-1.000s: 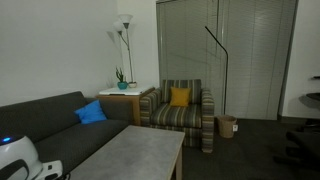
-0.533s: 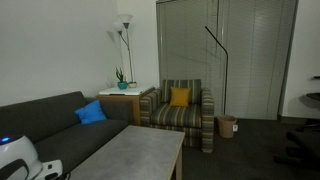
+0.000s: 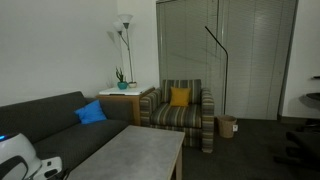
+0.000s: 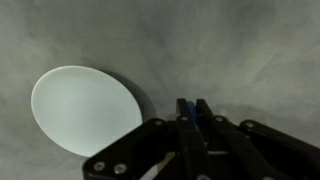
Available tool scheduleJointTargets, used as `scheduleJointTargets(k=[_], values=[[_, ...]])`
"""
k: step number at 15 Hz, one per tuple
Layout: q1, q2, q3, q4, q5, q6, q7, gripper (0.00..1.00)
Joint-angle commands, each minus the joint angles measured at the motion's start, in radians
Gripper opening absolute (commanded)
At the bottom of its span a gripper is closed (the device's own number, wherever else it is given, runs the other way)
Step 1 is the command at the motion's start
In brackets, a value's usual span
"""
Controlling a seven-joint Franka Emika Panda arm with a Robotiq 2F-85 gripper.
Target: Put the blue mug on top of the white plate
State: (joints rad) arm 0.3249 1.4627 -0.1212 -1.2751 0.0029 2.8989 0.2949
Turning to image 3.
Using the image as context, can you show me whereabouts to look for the wooden side table white top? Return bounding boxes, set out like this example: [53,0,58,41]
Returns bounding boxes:
[95,84,156,127]

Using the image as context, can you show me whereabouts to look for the yellow cushion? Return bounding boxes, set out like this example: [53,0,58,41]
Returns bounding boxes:
[169,86,192,108]

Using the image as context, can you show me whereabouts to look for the striped armchair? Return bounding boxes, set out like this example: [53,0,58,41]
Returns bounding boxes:
[139,78,215,154]

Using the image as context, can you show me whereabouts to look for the plant in teal pot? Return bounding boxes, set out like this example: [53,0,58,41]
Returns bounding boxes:
[115,66,129,91]

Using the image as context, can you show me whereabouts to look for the white two-shade floor lamp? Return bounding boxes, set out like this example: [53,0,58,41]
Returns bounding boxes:
[112,13,134,84]

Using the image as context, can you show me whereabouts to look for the black arc floor lamp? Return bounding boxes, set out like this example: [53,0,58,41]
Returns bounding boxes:
[204,26,230,116]

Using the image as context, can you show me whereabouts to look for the grey coffee table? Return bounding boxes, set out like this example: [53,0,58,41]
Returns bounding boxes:
[65,125,186,180]

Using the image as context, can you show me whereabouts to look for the blue throw pillow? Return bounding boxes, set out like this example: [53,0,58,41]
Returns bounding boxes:
[73,99,108,126]

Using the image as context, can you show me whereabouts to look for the wicker waste basket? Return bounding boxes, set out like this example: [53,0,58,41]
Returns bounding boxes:
[216,114,238,139]

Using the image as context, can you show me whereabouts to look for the dark grey fabric sofa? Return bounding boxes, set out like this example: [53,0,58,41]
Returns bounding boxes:
[0,90,134,180]

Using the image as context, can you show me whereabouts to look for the grey window blinds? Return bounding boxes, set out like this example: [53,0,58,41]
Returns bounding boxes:
[155,0,299,121]

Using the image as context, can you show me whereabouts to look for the black office chair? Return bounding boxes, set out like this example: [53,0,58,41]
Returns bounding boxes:
[294,74,320,133]

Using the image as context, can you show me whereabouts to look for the dark low chair base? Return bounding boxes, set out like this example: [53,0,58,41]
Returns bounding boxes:
[273,129,320,172]

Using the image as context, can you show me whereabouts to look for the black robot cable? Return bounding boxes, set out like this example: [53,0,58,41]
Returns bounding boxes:
[54,168,71,180]

